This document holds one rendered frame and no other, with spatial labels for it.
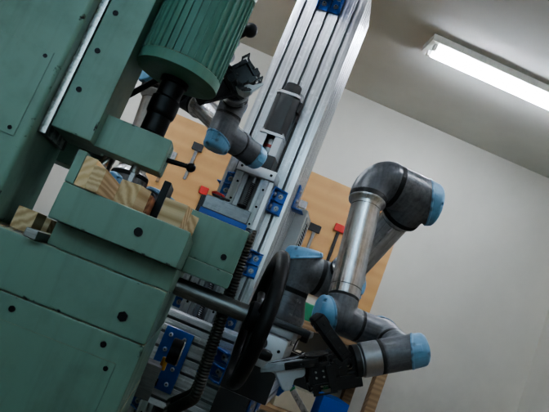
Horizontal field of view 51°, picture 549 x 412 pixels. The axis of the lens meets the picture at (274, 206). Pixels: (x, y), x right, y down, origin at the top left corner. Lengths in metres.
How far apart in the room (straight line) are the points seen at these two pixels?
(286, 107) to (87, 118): 0.95
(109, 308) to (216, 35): 0.57
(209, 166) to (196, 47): 3.37
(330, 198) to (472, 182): 1.22
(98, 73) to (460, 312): 4.12
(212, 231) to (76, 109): 0.35
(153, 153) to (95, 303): 0.35
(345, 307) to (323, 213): 3.26
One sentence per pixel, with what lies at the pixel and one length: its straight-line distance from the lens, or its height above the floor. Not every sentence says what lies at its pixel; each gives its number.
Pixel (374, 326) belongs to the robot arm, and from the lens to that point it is 1.37.
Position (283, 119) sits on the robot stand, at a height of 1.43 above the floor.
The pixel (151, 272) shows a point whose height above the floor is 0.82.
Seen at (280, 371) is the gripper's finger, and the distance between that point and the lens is 1.25.
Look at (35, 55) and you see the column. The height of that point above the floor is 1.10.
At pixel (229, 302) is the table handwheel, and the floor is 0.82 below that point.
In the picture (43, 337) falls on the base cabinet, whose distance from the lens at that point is 0.98.
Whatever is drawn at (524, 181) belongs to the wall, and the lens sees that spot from 5.28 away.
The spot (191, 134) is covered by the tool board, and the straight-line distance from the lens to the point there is 4.57.
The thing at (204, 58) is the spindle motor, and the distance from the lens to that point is 1.19.
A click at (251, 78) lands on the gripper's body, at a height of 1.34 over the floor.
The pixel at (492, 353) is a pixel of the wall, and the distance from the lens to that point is 5.09.
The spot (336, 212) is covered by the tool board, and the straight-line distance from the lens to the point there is 4.60.
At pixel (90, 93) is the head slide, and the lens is 1.18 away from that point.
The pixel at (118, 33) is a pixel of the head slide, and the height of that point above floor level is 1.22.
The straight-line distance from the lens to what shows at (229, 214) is 1.16.
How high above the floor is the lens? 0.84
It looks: 9 degrees up
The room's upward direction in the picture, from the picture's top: 22 degrees clockwise
